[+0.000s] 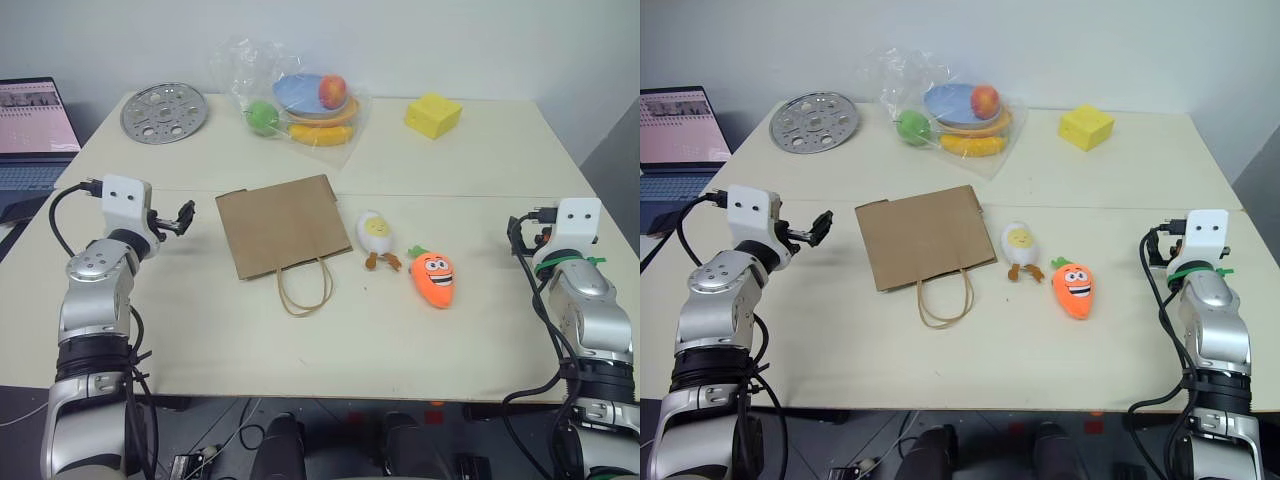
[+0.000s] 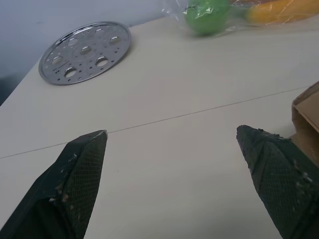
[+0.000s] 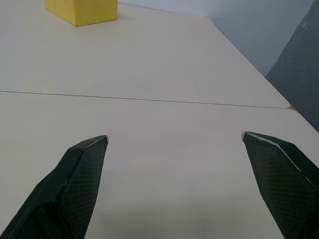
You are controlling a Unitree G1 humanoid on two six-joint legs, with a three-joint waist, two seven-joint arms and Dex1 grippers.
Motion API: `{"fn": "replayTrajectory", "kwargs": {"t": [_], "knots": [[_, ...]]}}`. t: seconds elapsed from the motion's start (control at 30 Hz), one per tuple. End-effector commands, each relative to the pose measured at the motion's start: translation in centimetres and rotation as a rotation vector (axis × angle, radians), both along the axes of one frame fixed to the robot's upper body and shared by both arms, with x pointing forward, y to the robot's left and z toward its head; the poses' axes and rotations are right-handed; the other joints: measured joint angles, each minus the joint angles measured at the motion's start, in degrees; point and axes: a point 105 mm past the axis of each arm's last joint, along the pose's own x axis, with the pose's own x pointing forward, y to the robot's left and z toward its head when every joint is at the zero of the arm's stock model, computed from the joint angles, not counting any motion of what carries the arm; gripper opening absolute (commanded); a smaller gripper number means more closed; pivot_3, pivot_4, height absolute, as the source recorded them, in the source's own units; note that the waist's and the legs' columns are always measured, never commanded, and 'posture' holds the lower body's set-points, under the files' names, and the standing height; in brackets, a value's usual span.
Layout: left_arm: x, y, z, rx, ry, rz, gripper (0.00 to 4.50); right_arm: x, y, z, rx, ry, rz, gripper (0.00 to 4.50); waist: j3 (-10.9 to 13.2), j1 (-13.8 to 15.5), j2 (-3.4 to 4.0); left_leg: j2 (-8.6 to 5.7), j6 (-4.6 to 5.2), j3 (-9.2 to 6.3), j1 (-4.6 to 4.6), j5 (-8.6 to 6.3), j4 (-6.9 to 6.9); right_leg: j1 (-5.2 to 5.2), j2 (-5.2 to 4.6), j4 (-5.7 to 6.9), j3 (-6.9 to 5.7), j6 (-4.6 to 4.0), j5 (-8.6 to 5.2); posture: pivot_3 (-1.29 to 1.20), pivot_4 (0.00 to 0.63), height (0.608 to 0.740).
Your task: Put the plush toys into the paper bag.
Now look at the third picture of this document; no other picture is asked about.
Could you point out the yellow foam block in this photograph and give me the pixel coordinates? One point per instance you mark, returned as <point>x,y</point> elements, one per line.
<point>84,10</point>

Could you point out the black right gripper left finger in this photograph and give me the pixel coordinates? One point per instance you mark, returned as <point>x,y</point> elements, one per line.
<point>74,189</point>

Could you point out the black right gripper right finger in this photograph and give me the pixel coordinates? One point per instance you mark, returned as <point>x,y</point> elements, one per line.
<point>281,184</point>

